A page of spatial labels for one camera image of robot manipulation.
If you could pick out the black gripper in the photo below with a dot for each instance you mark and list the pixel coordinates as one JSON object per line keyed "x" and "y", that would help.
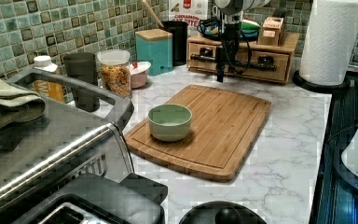
{"x": 229, "y": 34}

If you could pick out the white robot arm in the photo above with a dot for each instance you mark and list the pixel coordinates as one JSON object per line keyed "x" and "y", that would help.
{"x": 231, "y": 7}

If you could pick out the wooden drawer box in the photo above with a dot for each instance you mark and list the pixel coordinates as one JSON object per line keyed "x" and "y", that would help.
{"x": 248, "y": 52}

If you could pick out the blue plate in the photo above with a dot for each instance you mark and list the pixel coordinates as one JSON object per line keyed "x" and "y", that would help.
{"x": 209, "y": 29}

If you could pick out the bamboo cutting board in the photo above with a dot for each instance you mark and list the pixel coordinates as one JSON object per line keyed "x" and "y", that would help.
{"x": 224, "y": 127}

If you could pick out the black utensil pot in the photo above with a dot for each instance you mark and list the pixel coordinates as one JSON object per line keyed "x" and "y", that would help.
{"x": 178, "y": 29}

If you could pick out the small wooden crate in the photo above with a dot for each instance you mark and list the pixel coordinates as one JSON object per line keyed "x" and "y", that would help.
{"x": 271, "y": 32}

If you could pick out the cinnamon cereal box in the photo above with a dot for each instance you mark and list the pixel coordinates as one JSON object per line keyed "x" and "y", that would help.
{"x": 188, "y": 11}

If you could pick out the teal canister bamboo lid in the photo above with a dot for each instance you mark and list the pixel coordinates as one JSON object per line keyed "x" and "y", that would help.
{"x": 155, "y": 46}

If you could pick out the green ceramic bowl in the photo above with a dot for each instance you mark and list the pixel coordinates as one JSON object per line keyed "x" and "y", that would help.
{"x": 169, "y": 122}

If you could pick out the pink bowl white lid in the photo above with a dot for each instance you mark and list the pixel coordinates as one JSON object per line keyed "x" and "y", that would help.
{"x": 139, "y": 74}

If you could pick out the wooden spoon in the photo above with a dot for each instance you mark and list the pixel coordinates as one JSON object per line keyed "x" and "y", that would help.
{"x": 153, "y": 14}

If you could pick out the clear cereal jar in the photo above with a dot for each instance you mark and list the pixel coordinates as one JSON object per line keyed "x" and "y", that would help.
{"x": 115, "y": 71}

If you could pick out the paper towel roll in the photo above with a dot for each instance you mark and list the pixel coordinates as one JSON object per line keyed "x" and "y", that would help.
{"x": 329, "y": 41}

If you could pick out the black round stand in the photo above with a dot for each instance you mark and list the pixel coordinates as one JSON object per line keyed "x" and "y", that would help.
{"x": 220, "y": 212}

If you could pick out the dark grey tumbler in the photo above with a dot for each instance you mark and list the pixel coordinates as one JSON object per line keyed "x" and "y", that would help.
{"x": 82, "y": 66}

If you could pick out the silver toaster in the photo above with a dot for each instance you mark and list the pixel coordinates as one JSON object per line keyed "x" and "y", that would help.
{"x": 134, "y": 200}

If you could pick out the folded green towel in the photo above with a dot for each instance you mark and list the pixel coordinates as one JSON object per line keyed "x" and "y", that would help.
{"x": 19, "y": 105}

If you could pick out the stainless toaster oven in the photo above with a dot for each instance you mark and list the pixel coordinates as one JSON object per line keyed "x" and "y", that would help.
{"x": 40, "y": 156}

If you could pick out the black drawer handle left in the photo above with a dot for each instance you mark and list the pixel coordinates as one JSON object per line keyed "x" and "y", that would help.
{"x": 204, "y": 55}

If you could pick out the black drawer handle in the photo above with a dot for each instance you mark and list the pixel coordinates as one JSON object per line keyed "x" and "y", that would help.
{"x": 264, "y": 63}
{"x": 204, "y": 55}

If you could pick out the black drawer handle right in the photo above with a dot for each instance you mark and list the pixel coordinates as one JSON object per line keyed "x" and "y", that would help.
{"x": 264, "y": 63}

